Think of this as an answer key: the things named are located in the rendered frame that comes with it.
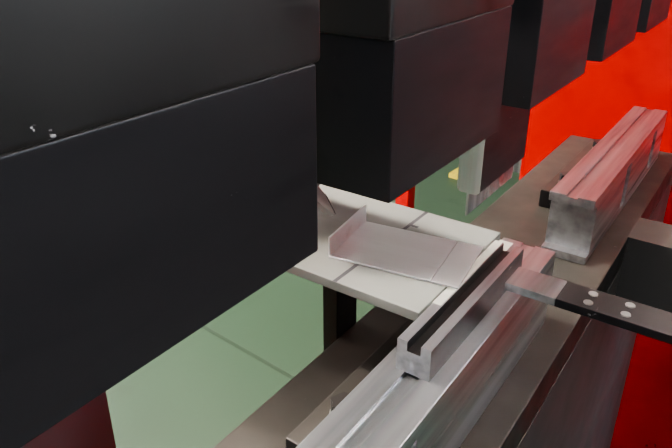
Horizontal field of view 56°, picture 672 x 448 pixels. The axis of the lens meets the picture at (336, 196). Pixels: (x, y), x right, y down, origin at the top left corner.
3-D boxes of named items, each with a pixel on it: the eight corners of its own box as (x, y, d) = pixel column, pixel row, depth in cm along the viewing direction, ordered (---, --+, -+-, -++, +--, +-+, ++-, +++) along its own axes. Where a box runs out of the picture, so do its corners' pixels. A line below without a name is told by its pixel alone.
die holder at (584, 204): (624, 152, 125) (634, 105, 121) (657, 158, 122) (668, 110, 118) (540, 253, 88) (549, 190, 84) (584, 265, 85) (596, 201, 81)
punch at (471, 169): (500, 175, 60) (512, 75, 56) (521, 179, 59) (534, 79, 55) (454, 212, 52) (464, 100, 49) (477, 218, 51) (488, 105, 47)
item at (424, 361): (492, 265, 66) (495, 240, 65) (520, 274, 65) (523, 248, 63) (395, 367, 51) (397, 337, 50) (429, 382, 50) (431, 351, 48)
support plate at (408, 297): (303, 184, 81) (303, 177, 80) (499, 240, 67) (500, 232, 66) (199, 238, 67) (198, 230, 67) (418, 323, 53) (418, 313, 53)
